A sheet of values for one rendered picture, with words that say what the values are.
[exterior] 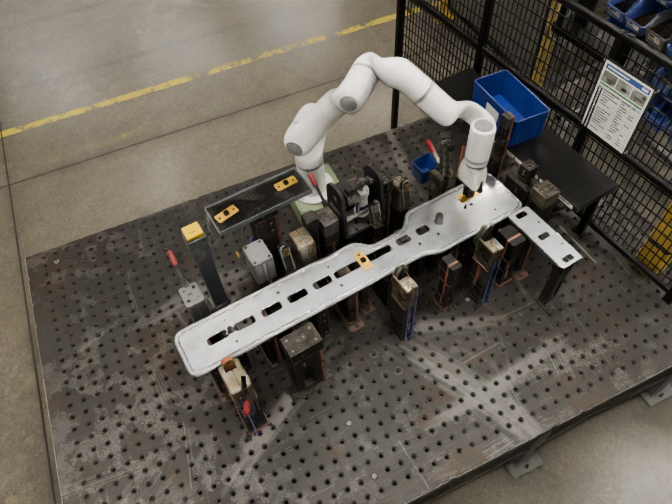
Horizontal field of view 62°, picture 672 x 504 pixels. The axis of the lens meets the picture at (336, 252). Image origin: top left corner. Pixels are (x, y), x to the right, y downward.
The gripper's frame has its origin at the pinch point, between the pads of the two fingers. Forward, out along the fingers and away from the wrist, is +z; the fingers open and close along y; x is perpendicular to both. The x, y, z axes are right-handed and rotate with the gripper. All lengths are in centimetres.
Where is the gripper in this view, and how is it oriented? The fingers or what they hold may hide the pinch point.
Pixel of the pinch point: (469, 191)
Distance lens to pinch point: 215.7
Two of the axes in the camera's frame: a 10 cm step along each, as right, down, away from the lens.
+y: 5.1, 6.8, -5.2
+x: 8.6, -4.3, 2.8
